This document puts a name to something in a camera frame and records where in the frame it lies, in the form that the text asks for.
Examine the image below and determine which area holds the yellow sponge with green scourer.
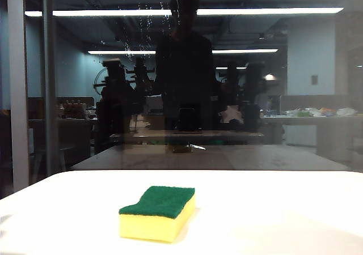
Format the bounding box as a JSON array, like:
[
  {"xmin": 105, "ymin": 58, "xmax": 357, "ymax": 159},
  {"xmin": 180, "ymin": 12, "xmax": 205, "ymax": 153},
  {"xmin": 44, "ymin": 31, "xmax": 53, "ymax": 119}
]
[{"xmin": 118, "ymin": 185, "xmax": 196, "ymax": 244}]

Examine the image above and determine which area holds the grey metal frame post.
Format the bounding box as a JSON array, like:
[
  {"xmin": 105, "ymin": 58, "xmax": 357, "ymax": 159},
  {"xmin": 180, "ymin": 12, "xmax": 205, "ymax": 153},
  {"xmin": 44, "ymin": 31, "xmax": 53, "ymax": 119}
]
[{"xmin": 42, "ymin": 0, "xmax": 60, "ymax": 176}]

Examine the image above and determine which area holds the white window frame post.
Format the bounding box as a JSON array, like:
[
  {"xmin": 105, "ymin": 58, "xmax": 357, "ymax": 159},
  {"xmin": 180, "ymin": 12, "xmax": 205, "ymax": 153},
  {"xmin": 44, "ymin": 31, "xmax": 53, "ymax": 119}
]
[{"xmin": 6, "ymin": 0, "xmax": 29, "ymax": 193}]

